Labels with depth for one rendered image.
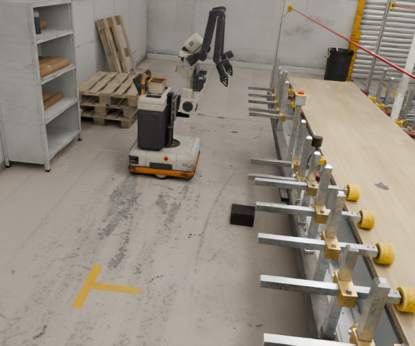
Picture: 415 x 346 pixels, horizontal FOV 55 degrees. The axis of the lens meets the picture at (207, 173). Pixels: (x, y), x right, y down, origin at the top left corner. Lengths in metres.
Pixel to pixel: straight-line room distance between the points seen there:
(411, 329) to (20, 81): 3.54
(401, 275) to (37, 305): 2.03
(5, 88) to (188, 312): 2.64
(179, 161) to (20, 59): 1.68
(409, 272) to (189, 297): 1.43
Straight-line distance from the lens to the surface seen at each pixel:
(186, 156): 3.89
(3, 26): 3.99
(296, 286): 1.41
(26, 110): 4.09
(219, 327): 2.53
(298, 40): 9.94
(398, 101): 3.78
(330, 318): 1.58
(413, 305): 1.51
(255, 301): 2.72
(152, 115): 3.81
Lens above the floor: 1.85
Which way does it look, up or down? 26 degrees down
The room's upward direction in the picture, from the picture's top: 5 degrees clockwise
